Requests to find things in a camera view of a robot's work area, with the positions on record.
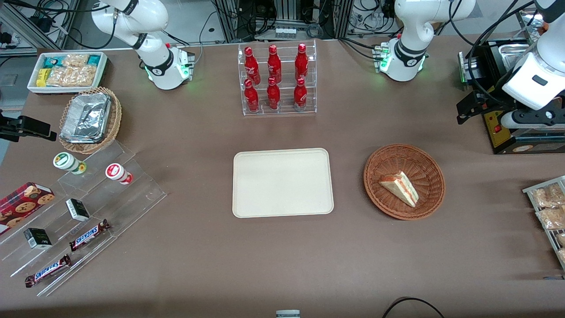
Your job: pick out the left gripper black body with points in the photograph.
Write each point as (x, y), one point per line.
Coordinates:
(493, 100)

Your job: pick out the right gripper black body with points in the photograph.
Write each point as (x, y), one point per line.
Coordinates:
(17, 126)

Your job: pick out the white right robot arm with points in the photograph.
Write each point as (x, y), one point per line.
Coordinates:
(164, 70)

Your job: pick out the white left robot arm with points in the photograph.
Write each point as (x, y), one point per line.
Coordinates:
(408, 44)

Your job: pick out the brown round wicker basket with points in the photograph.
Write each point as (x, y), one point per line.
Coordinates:
(423, 161)

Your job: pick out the light wicker basket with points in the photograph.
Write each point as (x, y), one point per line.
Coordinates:
(114, 119)

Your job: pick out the triangular sandwich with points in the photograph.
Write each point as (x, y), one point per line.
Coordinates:
(399, 187)

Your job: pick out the cream rectangular serving tray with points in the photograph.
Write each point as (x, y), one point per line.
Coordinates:
(282, 183)

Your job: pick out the black yellow countertop appliance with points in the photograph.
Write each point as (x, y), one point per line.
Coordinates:
(503, 137)

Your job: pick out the white plastic snack bin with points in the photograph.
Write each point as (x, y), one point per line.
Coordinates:
(33, 86)

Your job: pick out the green lid yogurt cup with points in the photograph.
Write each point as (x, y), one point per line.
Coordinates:
(66, 161)

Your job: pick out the stacked aluminium foil trays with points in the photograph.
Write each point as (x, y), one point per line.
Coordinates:
(86, 117)

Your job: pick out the yellow snack packet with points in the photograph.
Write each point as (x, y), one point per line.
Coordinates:
(42, 77)

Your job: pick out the clear cracker snack pack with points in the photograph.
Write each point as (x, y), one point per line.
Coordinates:
(73, 76)
(76, 60)

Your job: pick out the teal snack packet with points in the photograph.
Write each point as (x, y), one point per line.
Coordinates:
(94, 60)
(53, 61)

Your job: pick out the red tartan cookie box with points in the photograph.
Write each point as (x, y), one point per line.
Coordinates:
(22, 205)

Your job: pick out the red lid yogurt cup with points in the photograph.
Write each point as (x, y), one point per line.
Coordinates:
(117, 172)

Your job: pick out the small black carton box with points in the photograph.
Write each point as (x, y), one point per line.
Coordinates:
(77, 210)
(37, 238)

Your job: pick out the clear acrylic stepped shelf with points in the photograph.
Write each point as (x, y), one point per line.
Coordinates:
(114, 201)

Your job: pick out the clear bagged pastry pack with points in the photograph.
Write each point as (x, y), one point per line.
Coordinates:
(562, 255)
(561, 239)
(551, 218)
(547, 195)

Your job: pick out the Snickers chocolate bar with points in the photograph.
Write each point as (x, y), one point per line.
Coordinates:
(89, 235)
(47, 271)

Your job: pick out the red cola bottle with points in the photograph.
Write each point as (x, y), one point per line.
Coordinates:
(274, 65)
(273, 96)
(301, 64)
(300, 96)
(251, 98)
(251, 66)

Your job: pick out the clear acrylic bottle rack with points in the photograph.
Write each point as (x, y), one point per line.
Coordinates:
(284, 108)

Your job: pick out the small grey device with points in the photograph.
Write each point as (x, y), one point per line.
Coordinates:
(288, 314)

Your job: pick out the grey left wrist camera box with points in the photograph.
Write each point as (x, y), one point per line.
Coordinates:
(529, 119)

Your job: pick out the metal equipment frame rack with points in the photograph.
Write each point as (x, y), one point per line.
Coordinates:
(287, 13)

